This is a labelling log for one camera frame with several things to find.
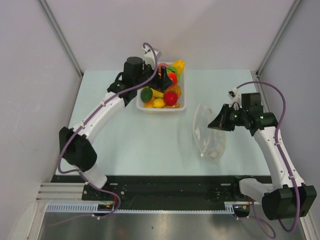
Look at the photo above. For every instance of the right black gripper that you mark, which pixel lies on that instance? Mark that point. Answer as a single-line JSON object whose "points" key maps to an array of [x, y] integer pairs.
{"points": [[221, 122]]}

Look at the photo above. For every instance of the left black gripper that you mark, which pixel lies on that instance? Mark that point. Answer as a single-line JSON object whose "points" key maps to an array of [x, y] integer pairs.
{"points": [[163, 83]]}

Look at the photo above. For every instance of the red yellow toy apple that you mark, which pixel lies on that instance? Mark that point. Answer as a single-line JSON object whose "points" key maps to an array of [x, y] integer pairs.
{"points": [[173, 78]]}

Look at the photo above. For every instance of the red toy tomato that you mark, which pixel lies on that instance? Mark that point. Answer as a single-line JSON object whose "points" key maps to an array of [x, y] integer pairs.
{"points": [[170, 98]]}

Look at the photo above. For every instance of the clear zip top bag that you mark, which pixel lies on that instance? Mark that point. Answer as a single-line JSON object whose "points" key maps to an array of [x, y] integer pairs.
{"points": [[211, 143]]}

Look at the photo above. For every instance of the green toy lime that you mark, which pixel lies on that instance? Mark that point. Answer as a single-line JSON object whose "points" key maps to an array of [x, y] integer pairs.
{"points": [[146, 94]]}

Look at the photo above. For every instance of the green striped toy melon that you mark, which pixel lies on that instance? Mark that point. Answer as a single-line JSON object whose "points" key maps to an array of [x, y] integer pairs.
{"points": [[172, 69]]}

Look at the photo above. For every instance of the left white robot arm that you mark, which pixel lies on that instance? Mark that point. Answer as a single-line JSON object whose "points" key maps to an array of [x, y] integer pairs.
{"points": [[76, 143]]}

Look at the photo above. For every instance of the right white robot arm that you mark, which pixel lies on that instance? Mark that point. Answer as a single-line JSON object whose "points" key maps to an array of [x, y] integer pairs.
{"points": [[289, 195]]}

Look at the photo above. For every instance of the orange toy pineapple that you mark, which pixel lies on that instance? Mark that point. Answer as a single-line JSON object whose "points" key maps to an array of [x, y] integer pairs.
{"points": [[177, 89]]}

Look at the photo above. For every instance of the yellow toy banana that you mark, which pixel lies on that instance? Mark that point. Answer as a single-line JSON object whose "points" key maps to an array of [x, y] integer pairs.
{"points": [[157, 94]]}

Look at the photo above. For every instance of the pink toy peach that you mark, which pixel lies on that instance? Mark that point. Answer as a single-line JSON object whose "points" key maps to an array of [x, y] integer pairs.
{"points": [[159, 67]]}

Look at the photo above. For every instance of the small yellow toy lemon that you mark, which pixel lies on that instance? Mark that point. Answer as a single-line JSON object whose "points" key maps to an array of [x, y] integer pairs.
{"points": [[159, 103]]}

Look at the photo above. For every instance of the yellow toy bell pepper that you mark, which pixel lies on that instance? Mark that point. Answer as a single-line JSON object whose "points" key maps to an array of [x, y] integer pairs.
{"points": [[179, 65]]}

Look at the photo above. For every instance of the orange toy carrot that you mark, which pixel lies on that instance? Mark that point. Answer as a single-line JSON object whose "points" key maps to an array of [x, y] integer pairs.
{"points": [[175, 106]]}

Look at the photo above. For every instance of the orange toy persimmon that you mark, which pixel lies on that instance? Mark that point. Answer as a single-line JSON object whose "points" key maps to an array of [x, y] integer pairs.
{"points": [[149, 104]]}

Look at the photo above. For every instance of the white plastic fruit basket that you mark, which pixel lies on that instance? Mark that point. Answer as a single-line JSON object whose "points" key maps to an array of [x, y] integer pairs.
{"points": [[181, 100]]}

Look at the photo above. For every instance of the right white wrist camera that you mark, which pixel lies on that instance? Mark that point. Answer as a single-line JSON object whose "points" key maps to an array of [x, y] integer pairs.
{"points": [[235, 99]]}

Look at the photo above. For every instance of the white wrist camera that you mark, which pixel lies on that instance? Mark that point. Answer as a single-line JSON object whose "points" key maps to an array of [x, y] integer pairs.
{"points": [[235, 99], [149, 58]]}

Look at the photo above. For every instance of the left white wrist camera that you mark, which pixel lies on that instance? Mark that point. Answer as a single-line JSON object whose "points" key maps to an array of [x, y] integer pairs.
{"points": [[149, 58]]}

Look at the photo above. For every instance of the white slotted cable duct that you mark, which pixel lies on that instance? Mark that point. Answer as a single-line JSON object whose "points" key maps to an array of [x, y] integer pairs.
{"points": [[103, 208]]}

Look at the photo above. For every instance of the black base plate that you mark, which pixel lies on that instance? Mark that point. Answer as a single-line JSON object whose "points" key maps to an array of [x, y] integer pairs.
{"points": [[181, 190]]}

